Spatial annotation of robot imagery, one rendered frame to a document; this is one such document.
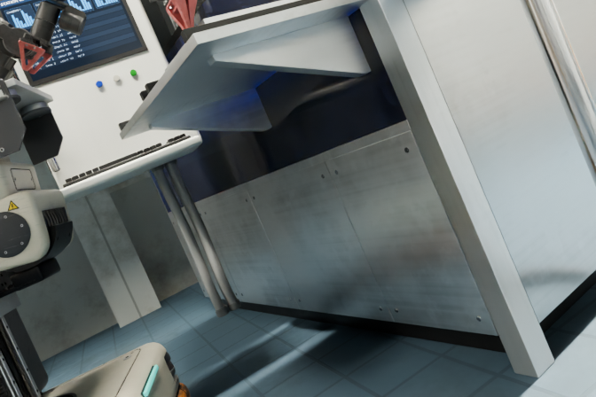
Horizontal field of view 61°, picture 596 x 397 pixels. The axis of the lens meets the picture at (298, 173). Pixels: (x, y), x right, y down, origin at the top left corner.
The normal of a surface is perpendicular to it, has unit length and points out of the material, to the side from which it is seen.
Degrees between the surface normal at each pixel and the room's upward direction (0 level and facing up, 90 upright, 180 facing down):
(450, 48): 90
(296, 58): 90
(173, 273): 90
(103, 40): 90
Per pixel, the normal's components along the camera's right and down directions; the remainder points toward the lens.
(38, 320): 0.37, -0.11
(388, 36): -0.78, 0.37
